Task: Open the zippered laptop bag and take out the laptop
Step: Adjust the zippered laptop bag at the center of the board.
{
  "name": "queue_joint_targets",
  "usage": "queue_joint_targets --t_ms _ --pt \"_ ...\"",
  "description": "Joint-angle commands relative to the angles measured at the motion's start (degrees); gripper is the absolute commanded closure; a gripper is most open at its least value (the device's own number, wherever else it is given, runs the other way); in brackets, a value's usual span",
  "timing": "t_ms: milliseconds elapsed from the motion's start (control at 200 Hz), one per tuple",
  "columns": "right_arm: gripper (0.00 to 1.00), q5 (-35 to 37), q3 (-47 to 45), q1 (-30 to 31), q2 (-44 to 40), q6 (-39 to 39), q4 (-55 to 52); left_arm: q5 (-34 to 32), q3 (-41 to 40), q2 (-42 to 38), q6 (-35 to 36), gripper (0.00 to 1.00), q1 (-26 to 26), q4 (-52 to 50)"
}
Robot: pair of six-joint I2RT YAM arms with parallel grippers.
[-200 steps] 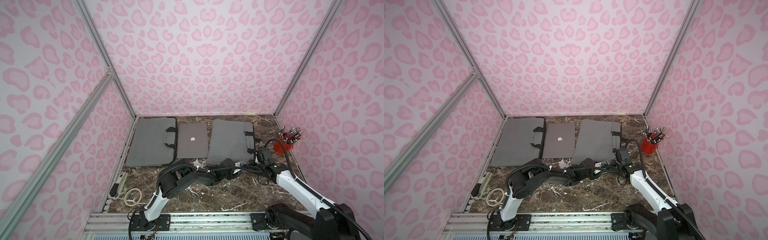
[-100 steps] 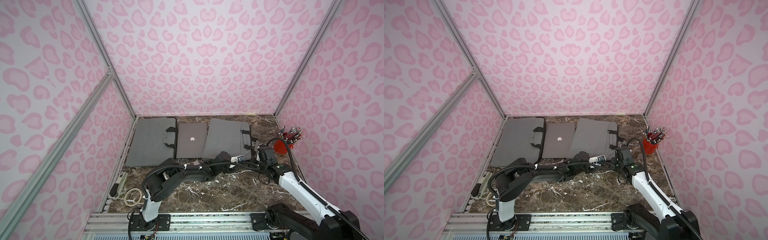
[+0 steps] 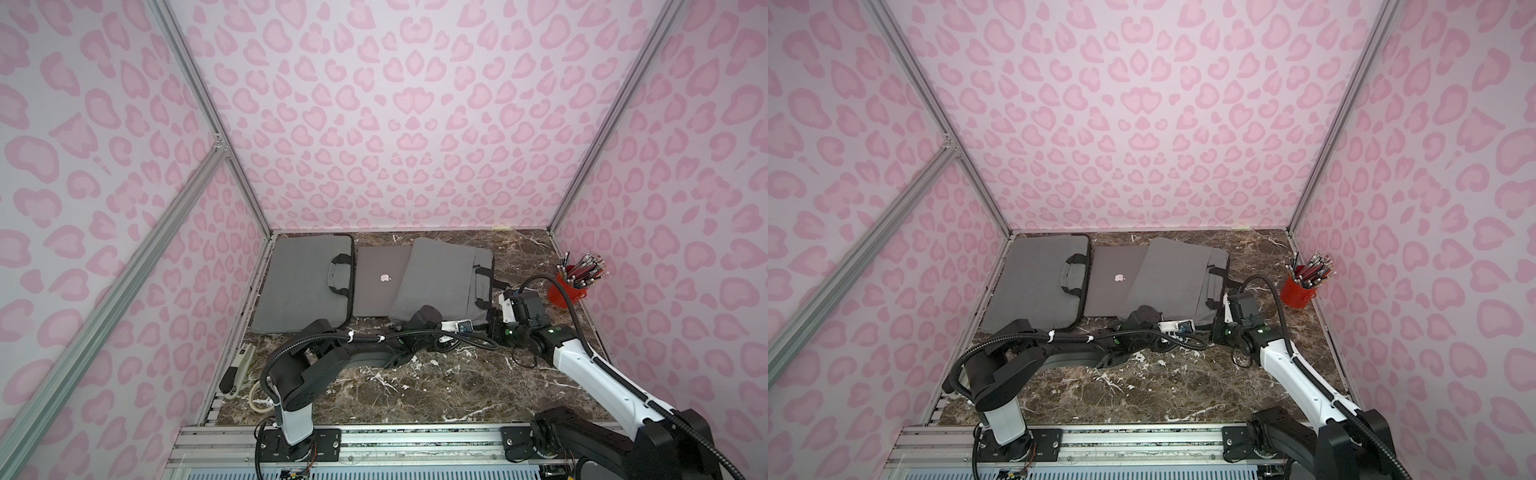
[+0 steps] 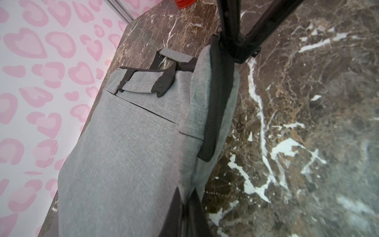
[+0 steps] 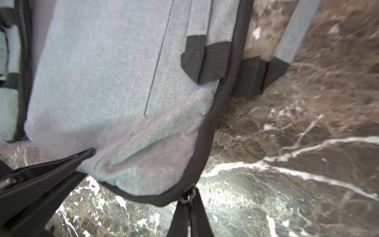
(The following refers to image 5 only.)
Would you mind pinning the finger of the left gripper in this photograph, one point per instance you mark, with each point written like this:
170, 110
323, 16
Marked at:
22, 186
30, 219

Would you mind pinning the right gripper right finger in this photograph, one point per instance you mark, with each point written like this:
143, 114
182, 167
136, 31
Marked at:
199, 222

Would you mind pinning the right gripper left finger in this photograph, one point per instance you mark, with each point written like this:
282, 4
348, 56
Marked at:
181, 218

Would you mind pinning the grey laptop bag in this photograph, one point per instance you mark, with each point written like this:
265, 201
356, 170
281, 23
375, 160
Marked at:
145, 84
16, 68

